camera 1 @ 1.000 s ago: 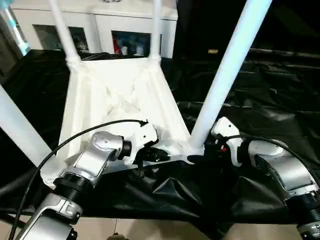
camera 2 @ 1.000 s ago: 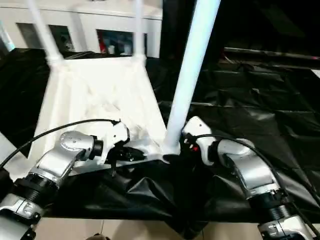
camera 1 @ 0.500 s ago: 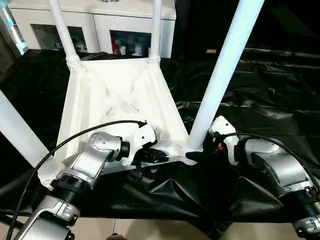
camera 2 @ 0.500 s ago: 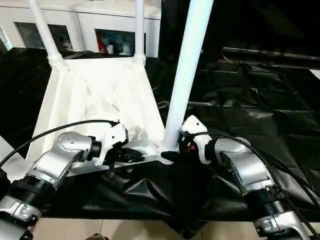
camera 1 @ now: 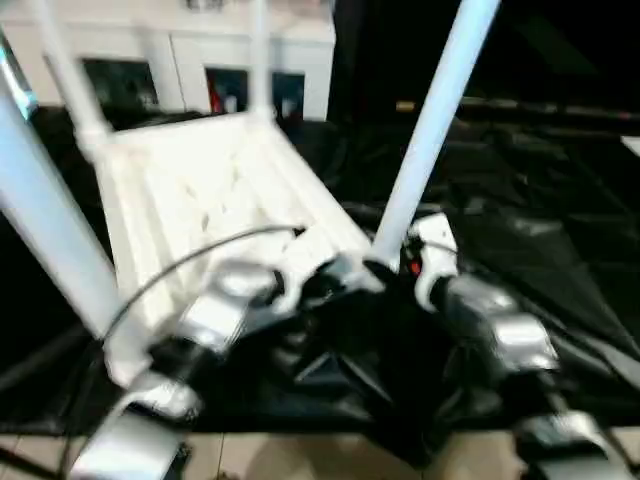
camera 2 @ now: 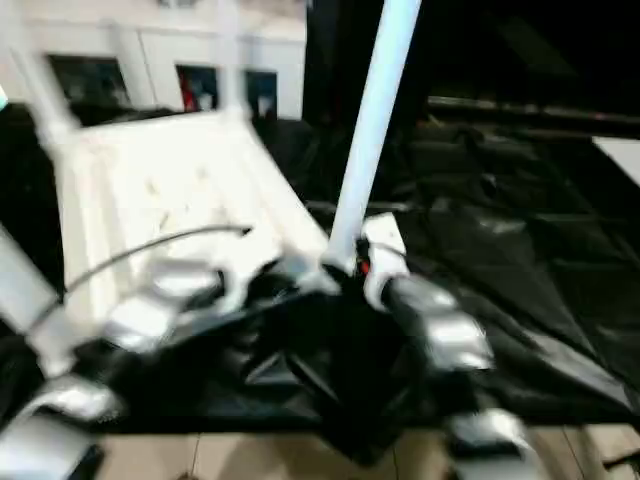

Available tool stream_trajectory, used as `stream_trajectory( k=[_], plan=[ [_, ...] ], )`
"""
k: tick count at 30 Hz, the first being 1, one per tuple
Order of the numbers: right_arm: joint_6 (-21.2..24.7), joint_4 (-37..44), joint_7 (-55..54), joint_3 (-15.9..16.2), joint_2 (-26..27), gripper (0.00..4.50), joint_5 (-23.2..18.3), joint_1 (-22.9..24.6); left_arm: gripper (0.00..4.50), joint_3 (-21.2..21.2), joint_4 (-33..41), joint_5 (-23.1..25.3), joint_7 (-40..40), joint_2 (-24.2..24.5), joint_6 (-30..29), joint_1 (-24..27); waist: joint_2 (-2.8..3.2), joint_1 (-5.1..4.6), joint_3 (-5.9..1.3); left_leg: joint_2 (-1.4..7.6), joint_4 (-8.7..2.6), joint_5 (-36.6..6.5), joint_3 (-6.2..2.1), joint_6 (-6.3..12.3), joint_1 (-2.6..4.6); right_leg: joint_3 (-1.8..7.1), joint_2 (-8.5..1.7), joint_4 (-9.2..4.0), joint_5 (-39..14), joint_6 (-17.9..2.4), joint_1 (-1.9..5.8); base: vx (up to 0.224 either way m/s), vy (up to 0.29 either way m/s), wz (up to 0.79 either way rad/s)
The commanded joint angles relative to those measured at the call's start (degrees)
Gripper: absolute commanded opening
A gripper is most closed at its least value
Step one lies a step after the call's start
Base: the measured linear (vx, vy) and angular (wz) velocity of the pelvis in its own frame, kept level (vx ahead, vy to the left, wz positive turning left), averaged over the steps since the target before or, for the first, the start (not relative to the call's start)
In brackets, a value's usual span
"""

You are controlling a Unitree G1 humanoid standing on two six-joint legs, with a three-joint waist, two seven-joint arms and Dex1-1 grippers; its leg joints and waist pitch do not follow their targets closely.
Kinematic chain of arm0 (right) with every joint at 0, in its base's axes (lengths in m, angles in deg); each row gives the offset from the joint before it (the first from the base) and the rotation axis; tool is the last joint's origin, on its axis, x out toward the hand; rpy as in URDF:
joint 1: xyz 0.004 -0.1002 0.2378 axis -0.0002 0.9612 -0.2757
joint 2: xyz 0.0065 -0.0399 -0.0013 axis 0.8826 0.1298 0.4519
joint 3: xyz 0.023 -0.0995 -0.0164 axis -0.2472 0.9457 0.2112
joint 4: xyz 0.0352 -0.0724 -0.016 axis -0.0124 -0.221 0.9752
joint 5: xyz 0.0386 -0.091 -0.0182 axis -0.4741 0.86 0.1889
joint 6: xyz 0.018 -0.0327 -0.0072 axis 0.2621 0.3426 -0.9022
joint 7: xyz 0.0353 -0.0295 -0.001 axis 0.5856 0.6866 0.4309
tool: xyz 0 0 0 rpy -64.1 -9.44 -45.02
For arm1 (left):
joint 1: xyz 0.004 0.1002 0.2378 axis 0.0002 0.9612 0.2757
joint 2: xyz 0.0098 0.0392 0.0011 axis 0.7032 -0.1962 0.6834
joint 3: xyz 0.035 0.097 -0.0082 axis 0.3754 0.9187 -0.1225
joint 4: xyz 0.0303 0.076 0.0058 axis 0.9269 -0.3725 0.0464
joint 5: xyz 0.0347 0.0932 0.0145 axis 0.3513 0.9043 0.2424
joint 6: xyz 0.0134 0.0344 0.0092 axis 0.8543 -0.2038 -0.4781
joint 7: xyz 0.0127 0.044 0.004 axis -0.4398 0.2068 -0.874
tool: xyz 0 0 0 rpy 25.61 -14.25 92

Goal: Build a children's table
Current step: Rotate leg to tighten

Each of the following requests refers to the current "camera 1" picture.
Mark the black plastic mat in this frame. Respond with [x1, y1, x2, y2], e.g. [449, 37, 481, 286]
[0, 102, 640, 466]

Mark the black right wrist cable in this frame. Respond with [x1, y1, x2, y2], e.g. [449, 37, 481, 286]
[418, 240, 640, 351]

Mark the black metal table frame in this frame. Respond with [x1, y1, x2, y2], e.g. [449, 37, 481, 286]
[0, 436, 62, 480]

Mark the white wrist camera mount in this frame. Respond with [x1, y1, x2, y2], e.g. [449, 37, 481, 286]
[273, 227, 342, 312]
[406, 212, 460, 315]

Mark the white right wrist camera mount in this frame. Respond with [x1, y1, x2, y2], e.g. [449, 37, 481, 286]
[406, 212, 460, 315]

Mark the black flat monitor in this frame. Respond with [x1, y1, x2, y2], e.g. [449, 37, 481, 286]
[458, 96, 640, 123]

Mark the white glass-door cabinet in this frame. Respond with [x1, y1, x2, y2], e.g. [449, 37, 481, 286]
[0, 0, 337, 122]

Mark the white plastic table top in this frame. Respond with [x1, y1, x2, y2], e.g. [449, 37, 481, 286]
[78, 109, 375, 387]

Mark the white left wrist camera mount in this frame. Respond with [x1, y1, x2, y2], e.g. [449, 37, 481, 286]
[273, 227, 342, 312]

